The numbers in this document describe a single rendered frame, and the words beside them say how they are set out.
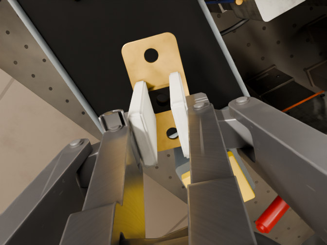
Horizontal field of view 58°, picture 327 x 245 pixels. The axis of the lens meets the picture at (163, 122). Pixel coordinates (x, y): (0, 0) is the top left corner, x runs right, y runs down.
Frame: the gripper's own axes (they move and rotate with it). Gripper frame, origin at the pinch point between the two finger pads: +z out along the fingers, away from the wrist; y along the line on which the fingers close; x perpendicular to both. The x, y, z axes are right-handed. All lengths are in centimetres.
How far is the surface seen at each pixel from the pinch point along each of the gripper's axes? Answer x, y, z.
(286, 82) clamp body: -15, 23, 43
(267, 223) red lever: -21.7, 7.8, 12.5
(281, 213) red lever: -21.6, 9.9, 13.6
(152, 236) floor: -119, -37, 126
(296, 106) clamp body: -15.6, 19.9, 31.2
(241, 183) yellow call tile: -13.2, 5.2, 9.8
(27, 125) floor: -32, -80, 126
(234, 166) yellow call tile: -11.0, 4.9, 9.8
